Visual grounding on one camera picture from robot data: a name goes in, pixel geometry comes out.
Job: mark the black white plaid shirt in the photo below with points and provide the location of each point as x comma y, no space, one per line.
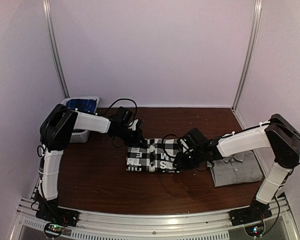
157,155

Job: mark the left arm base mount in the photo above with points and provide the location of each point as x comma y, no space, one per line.
61,216

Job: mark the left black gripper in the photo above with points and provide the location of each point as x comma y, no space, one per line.
136,141

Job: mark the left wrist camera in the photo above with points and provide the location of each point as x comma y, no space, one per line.
126,118

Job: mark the right aluminium frame post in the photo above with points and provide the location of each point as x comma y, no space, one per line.
254,31

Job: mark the grey shirt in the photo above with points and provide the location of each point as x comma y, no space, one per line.
240,168

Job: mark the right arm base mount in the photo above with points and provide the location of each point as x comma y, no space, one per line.
250,214

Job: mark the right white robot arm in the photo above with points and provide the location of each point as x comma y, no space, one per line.
276,134

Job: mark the aluminium frame post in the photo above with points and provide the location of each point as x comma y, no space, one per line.
54,47
254,31

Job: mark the blue plaid shirt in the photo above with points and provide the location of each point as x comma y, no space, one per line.
82,105

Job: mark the front aluminium rail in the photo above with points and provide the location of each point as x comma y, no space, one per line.
213,225

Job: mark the white plastic basket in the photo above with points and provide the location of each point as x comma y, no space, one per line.
79,135

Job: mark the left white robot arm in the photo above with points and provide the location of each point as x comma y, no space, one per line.
55,135

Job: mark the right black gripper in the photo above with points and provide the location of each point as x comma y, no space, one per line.
181,164

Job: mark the left aluminium frame post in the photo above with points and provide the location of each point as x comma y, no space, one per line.
54,47

